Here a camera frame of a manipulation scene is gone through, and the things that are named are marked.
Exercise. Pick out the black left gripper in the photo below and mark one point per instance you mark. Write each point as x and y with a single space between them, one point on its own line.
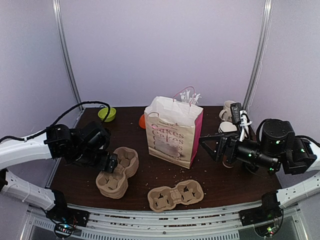
112 162

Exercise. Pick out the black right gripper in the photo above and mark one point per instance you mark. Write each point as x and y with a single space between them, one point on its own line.
224 147

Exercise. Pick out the stack of brown paper cups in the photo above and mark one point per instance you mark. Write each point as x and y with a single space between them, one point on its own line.
227 127

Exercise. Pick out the paper cakes bag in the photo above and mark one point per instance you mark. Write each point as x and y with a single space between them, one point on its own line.
173 129

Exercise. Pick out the cardboard cup carrier stack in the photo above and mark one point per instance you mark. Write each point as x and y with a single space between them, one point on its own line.
114 185

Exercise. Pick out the single cardboard cup carrier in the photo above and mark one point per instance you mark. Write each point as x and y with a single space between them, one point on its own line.
166 198

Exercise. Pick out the brown paper coffee cup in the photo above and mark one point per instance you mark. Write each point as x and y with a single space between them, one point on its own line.
227 162

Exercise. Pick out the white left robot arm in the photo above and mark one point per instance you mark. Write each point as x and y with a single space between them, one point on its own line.
54 142

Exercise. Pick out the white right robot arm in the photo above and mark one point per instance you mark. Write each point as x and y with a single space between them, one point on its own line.
276 147

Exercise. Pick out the green plastic bowl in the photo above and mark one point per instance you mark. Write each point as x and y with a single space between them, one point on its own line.
107 114

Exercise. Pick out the white ceramic mug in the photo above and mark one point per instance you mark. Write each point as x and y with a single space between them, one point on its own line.
225 114

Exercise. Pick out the stack of black lids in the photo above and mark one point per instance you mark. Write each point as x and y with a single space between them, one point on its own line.
251 168

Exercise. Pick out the white stirrers in holder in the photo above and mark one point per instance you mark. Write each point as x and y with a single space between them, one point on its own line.
190 98

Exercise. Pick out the orange plastic bowl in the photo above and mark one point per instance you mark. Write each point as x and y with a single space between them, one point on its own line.
142 122

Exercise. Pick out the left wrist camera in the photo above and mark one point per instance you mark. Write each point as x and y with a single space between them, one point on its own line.
99 138

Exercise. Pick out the left aluminium frame post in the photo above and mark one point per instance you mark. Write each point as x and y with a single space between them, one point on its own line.
63 43

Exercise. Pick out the aluminium frame post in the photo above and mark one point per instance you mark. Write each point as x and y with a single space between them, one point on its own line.
63 43
261 47

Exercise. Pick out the right aluminium frame post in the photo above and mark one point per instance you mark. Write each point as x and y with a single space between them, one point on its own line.
261 47

